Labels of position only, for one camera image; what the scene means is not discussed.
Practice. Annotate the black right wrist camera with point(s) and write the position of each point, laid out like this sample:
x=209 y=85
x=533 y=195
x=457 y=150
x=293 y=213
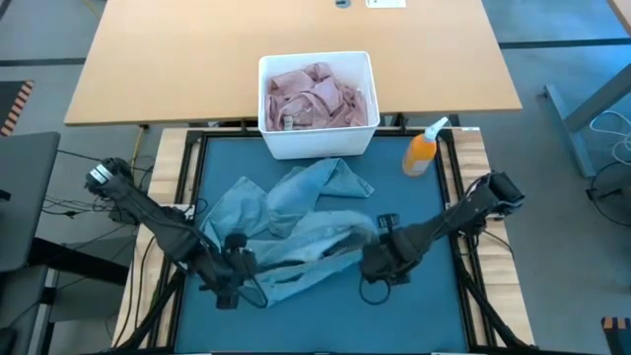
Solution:
x=388 y=222

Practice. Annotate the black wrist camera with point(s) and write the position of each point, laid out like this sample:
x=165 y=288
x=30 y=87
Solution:
x=236 y=242
x=388 y=222

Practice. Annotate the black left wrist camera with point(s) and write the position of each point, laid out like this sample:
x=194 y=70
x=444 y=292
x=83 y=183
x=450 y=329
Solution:
x=236 y=242

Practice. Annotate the hazard striped black box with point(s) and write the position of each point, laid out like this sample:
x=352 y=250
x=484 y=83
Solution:
x=616 y=333

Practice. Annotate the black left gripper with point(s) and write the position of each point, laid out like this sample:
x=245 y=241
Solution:
x=227 y=276

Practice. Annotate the black aluminium table frame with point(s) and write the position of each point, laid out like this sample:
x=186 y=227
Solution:
x=189 y=172

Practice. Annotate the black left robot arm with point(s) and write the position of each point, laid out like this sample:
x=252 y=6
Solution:
x=148 y=212

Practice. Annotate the white plastic laundry bin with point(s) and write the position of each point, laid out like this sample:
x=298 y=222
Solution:
x=320 y=143

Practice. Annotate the light blue denim jeans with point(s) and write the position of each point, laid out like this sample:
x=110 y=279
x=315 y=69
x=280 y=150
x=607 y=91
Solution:
x=296 y=217

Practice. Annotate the grey desk leg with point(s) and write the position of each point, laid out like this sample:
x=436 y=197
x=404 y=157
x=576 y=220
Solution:
x=591 y=108

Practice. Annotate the orange spray bottle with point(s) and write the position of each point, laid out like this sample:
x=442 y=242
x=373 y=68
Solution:
x=419 y=155

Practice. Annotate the grey desk grommet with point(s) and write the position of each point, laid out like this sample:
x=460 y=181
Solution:
x=343 y=3

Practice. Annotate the white card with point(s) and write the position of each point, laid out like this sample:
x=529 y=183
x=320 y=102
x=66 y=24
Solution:
x=386 y=3

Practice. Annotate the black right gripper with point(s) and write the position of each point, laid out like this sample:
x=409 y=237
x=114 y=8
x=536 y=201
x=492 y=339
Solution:
x=389 y=256

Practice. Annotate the tan wooden desk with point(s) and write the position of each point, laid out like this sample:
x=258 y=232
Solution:
x=197 y=64

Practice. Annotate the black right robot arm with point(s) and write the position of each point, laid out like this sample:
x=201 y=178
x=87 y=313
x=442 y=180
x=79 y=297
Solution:
x=458 y=212

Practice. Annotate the pink garment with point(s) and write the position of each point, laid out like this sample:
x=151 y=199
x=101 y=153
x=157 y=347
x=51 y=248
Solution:
x=315 y=98

